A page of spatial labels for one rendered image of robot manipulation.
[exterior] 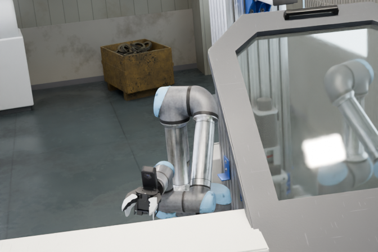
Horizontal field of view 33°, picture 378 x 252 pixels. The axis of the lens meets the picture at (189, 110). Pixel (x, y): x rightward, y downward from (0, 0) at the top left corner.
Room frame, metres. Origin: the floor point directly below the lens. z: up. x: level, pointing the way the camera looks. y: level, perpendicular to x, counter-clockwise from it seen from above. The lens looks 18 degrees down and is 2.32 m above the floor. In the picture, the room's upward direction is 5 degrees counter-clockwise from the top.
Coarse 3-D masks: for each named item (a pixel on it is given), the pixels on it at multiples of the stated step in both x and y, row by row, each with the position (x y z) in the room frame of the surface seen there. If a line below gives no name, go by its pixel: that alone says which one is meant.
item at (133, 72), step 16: (112, 48) 8.75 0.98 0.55; (128, 48) 8.54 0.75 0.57; (144, 48) 8.47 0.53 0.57; (160, 48) 8.48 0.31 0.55; (112, 64) 8.29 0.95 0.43; (128, 64) 7.93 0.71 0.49; (144, 64) 8.03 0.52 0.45; (160, 64) 8.12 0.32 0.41; (112, 80) 8.36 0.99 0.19; (128, 80) 7.92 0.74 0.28; (144, 80) 8.01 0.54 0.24; (160, 80) 8.11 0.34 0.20; (128, 96) 8.00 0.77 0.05; (144, 96) 8.10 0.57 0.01
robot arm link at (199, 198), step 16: (192, 96) 2.27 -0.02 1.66; (208, 96) 2.27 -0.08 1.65; (192, 112) 2.27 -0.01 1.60; (208, 112) 2.22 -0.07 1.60; (208, 128) 2.19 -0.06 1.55; (208, 144) 2.15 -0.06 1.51; (192, 160) 2.13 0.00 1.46; (208, 160) 2.12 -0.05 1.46; (192, 176) 2.09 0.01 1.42; (208, 176) 2.08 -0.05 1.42; (192, 192) 2.04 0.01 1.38; (208, 192) 2.03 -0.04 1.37; (192, 208) 2.01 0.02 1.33; (208, 208) 2.00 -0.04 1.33
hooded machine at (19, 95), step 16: (0, 0) 8.10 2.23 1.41; (0, 16) 7.94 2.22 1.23; (0, 32) 7.90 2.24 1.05; (16, 32) 7.94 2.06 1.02; (0, 48) 7.83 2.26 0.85; (16, 48) 7.89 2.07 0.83; (0, 64) 7.82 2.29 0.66; (16, 64) 7.88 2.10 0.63; (0, 80) 7.82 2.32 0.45; (16, 80) 7.87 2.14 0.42; (0, 96) 7.81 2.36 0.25; (16, 96) 7.86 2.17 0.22; (32, 96) 7.92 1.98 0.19; (0, 112) 7.84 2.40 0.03
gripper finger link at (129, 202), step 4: (128, 196) 1.86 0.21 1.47; (132, 196) 1.86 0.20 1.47; (136, 196) 1.86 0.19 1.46; (124, 200) 1.83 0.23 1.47; (128, 200) 1.83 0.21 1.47; (132, 200) 1.84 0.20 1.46; (136, 200) 1.85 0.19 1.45; (124, 204) 1.81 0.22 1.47; (128, 204) 1.82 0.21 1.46; (132, 204) 1.86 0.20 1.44; (124, 208) 1.79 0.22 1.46; (128, 208) 1.84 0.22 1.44; (128, 212) 1.84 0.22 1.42
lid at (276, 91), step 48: (240, 48) 2.02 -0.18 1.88; (288, 48) 2.02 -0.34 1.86; (336, 48) 2.01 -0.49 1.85; (240, 96) 1.82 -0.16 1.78; (288, 96) 1.84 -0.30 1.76; (336, 96) 1.83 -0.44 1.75; (240, 144) 1.66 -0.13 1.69; (288, 144) 1.68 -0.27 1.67; (336, 144) 1.67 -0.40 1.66; (240, 192) 1.56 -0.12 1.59; (288, 192) 1.53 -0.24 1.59; (336, 192) 1.53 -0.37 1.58; (288, 240) 1.39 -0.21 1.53; (336, 240) 1.39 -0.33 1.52
